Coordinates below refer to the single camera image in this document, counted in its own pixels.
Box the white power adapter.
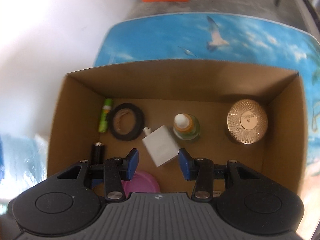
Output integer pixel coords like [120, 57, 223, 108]
[142, 126, 180, 167]

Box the beach print table mat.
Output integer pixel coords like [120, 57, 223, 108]
[1, 13, 319, 200]

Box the brown cardboard box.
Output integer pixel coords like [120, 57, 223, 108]
[48, 60, 307, 193]

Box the black electrical tape roll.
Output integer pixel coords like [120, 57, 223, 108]
[108, 103, 145, 141]

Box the green lip balm tube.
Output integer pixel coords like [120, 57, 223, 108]
[98, 99, 113, 133]

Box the pink plastic lid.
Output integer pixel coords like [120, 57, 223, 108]
[121, 171, 161, 197]

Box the green dropper bottle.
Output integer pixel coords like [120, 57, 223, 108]
[173, 113, 200, 141]

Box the black cylindrical tube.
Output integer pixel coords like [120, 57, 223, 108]
[91, 142, 105, 165]

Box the gold lid dark jar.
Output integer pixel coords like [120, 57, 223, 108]
[227, 99, 268, 145]

